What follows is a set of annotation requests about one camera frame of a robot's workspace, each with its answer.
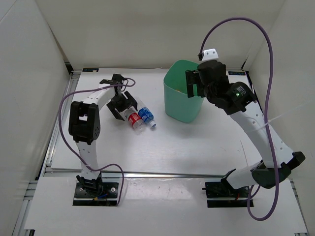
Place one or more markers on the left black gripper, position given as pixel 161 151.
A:
pixel 128 103

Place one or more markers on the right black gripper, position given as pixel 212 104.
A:
pixel 193 77

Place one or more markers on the red label plastic bottle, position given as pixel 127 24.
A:
pixel 134 120

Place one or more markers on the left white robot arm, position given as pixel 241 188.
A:
pixel 84 125

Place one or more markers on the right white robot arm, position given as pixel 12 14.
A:
pixel 278 160

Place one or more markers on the green plastic bin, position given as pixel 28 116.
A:
pixel 177 105

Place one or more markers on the blue label plastic bottle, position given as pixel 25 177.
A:
pixel 145 113

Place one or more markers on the right blue corner label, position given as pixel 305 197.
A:
pixel 237 73

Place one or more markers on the blue corner label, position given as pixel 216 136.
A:
pixel 237 73
pixel 93 70

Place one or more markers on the left blue corner label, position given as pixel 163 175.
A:
pixel 93 70

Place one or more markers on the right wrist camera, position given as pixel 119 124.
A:
pixel 210 54

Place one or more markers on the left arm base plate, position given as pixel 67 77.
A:
pixel 106 196

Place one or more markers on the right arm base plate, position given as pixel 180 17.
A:
pixel 220 194

